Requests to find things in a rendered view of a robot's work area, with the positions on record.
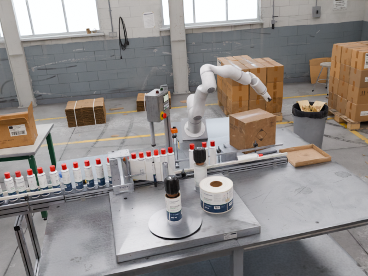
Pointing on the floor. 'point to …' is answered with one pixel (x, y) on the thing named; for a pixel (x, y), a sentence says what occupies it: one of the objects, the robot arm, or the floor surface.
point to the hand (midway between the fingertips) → (269, 99)
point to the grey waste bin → (310, 129)
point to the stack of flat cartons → (85, 112)
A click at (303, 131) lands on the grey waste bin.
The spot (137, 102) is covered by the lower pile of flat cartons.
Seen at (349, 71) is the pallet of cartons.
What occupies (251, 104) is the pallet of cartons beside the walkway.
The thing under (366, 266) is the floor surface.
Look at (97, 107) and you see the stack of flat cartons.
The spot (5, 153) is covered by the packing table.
